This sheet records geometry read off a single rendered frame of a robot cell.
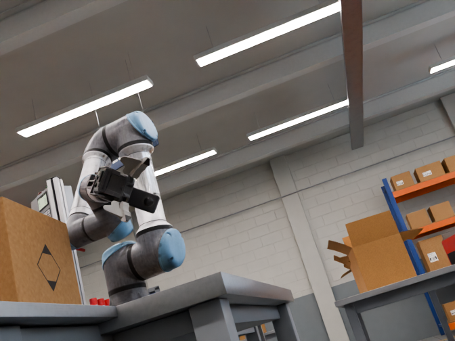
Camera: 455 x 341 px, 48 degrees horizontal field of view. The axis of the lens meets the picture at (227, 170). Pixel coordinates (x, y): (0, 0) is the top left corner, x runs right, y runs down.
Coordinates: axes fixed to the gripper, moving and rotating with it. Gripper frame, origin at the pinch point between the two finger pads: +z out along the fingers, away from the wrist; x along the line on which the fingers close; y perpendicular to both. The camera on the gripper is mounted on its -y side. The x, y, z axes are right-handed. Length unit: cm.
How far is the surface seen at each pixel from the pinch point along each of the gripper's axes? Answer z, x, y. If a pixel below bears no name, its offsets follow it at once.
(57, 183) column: -95, 4, -1
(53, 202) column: -94, -4, -2
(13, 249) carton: -2.0, -20.0, 20.7
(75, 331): 24.3, -28.4, 11.5
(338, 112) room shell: -513, 300, -457
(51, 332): 29.5, -28.5, 16.5
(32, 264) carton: -6.2, -22.1, 15.2
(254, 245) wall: -676, 69, -479
